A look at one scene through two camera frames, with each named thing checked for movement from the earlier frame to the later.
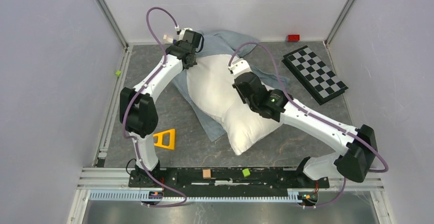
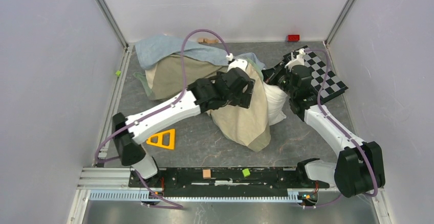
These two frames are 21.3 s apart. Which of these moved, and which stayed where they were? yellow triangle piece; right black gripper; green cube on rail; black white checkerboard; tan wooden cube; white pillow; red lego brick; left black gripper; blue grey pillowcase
Moved: blue grey pillowcase; white pillow; right black gripper; left black gripper
Stayed: yellow triangle piece; black white checkerboard; green cube on rail; tan wooden cube; red lego brick
